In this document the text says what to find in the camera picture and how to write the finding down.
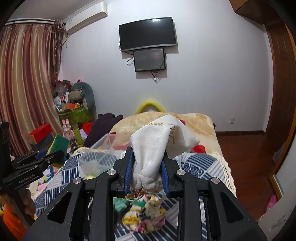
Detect clear plastic storage box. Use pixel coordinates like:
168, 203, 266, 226
78, 133, 130, 180

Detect green bottle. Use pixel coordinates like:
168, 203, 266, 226
73, 125, 83, 145

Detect red plush item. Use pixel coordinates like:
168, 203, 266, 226
82, 122, 93, 135

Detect blue white patterned tablecloth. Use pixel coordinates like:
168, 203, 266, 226
34, 148, 236, 240

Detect black curved television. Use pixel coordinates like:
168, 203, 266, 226
119, 17, 177, 52

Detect grey green plush toy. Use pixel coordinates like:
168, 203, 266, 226
68, 82, 96, 114

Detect beige colourful patch blanket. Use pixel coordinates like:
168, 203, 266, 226
111, 111, 222, 155

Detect person's left hand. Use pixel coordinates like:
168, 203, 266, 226
22, 186, 36, 218

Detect dark purple clothing pile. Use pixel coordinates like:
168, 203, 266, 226
84, 113, 123, 148

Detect red box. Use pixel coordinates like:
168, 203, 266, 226
27, 123, 52, 144

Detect white drawstring pouch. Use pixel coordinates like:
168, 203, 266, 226
129, 114, 201, 193

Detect pink rabbit doll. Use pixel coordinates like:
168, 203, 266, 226
62, 119, 75, 141

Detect yellow fuzzy arch headboard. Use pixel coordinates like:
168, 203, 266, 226
135, 99, 166, 114

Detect small black wall monitor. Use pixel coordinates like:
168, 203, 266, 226
133, 48, 166, 72

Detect yellow green sponge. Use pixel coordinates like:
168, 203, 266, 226
47, 135, 69, 168

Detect green storage box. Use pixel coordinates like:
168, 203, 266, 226
58, 105, 93, 126

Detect brown wooden door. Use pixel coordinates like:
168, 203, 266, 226
265, 21, 295, 151

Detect colourful floral scrunchie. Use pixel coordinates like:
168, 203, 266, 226
113, 193, 166, 234

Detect striped brown curtain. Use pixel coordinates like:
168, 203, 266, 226
1, 20, 65, 156

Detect white air conditioner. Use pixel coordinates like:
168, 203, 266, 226
64, 1, 108, 35

